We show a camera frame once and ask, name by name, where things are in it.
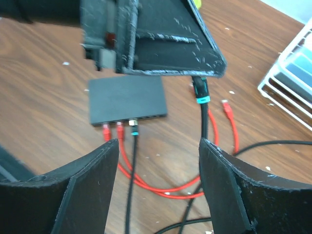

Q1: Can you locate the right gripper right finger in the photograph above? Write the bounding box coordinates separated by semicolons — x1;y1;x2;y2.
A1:
199;138;312;234

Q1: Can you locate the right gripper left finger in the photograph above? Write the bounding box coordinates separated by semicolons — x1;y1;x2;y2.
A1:
0;139;119;234

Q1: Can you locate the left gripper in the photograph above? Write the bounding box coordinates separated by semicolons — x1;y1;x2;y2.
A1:
80;0;227;78

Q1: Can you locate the black cable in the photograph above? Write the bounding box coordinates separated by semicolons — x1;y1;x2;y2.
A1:
153;76;312;234
124;118;139;234

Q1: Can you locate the red ethernet cable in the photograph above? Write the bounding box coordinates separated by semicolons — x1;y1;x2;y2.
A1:
102;108;220;195
116;99;239;199

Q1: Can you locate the black network switch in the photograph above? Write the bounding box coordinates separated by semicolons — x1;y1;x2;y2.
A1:
88;76;168;126

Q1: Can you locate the yellow-green plate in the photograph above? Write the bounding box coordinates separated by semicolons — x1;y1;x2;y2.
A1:
193;0;202;9

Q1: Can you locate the white wire dish rack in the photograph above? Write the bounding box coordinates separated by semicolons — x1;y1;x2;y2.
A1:
257;19;312;130

